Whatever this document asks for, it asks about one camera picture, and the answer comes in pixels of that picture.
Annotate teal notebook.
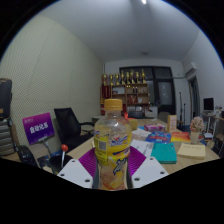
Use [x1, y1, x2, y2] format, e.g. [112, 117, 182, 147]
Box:
[150, 142, 178, 165]

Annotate tan carton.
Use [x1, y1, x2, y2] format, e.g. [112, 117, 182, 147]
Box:
[166, 114, 178, 133]

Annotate dark suitcase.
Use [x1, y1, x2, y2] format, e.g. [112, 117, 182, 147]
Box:
[0, 78, 13, 121]

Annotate potted pink flowers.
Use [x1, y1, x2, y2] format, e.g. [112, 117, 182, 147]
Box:
[189, 116, 205, 145]

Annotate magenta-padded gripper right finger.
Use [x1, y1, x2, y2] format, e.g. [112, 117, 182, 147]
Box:
[126, 145, 170, 190]

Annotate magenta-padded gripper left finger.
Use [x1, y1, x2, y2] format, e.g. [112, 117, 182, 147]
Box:
[57, 147, 100, 190]

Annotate yellow gift box red ribbon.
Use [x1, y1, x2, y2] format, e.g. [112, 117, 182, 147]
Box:
[123, 112, 139, 131]

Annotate black computer monitor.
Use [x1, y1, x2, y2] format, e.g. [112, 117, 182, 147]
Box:
[203, 97, 215, 113]

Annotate silver ribbed suitcase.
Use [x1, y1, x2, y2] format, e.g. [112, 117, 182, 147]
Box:
[0, 117, 16, 157]

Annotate orange book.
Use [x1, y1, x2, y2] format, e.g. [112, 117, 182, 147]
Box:
[170, 131, 192, 144]

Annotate yellow-capped drink bottle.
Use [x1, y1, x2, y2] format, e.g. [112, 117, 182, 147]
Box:
[93, 98, 133, 191]

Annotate pink box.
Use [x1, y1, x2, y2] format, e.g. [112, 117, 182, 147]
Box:
[143, 123, 167, 133]

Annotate black office chair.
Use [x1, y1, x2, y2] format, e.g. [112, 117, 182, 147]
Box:
[53, 107, 96, 151]

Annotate dark glass door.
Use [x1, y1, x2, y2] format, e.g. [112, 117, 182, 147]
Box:
[119, 65, 177, 116]

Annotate red-tipped stirrer stick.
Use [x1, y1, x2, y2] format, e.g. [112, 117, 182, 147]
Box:
[60, 143, 69, 169]

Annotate cluttered wooden side desk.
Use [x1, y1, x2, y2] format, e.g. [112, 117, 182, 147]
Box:
[203, 113, 224, 158]

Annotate white wall air conditioner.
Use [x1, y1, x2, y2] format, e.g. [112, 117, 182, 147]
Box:
[184, 61, 198, 76]

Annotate black bag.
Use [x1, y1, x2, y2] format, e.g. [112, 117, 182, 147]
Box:
[16, 144, 38, 168]

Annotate wooden shelf unit with trophies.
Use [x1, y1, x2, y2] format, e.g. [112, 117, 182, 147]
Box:
[99, 69, 149, 114]

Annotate yellow sticky notepad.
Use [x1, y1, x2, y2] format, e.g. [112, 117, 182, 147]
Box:
[176, 142, 207, 159]

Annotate blue book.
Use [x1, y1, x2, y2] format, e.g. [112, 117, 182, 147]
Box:
[145, 130, 172, 144]

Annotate purple sign board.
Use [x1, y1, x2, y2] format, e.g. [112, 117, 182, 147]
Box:
[21, 112, 56, 146]

